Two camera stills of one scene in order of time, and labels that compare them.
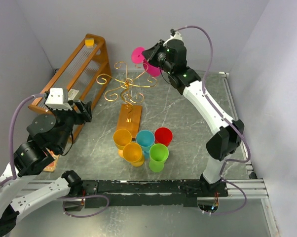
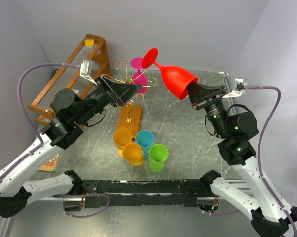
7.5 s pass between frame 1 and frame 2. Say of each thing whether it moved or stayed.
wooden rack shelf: stayed
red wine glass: moved
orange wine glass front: stayed
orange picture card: stayed
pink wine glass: moved
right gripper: moved
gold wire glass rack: stayed
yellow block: stayed
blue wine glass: stayed
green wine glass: stayed
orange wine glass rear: stayed
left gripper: moved
